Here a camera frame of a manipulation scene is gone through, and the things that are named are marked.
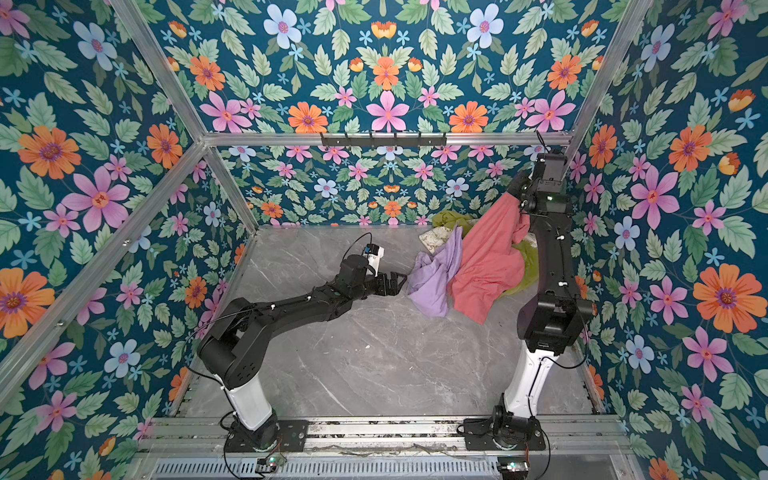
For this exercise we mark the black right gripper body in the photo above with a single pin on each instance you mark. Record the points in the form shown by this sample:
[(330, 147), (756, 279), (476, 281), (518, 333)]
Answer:
[(528, 190)]

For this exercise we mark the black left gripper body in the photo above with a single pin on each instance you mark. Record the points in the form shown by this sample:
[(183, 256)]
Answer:
[(381, 287)]

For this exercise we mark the pink cloth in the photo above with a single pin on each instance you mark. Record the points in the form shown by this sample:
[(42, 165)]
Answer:
[(490, 263)]

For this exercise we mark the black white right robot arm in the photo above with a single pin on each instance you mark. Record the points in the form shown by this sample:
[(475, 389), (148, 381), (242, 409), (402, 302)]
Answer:
[(552, 320)]

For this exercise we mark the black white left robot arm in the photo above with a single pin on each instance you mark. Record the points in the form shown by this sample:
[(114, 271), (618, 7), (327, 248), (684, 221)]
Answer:
[(236, 345)]

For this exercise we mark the lavender cloth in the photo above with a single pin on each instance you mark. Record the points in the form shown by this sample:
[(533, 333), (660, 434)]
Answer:
[(429, 279)]

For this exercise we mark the white patterned cloth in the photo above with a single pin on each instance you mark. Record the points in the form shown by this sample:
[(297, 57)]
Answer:
[(435, 238)]

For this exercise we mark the olive green cloth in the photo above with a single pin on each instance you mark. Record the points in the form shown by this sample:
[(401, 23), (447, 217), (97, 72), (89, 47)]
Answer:
[(447, 220)]

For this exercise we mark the left green circuit board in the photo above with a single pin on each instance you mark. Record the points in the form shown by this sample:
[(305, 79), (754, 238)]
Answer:
[(271, 463)]

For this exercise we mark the green circuit board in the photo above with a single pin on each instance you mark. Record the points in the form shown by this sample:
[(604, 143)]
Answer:
[(271, 463), (513, 469)]

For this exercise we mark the right green circuit board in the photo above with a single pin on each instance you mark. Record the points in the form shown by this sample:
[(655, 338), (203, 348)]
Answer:
[(513, 469)]

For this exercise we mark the white ventilation grille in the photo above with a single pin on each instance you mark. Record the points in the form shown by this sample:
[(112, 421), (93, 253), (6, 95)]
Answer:
[(328, 468)]

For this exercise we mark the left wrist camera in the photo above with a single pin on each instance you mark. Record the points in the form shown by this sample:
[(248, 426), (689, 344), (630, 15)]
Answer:
[(373, 254)]

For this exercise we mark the black hook rail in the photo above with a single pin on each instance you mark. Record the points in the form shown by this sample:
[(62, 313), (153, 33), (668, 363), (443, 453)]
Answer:
[(371, 140)]

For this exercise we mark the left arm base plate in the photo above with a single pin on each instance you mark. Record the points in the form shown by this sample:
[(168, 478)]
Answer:
[(275, 435)]

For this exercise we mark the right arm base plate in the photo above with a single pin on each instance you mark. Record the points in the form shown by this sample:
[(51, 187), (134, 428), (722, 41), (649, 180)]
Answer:
[(510, 434)]

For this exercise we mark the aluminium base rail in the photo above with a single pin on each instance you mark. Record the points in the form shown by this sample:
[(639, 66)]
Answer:
[(378, 435)]

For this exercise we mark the aluminium corner frame post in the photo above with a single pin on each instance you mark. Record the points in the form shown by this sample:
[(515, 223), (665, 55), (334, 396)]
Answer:
[(200, 147)]

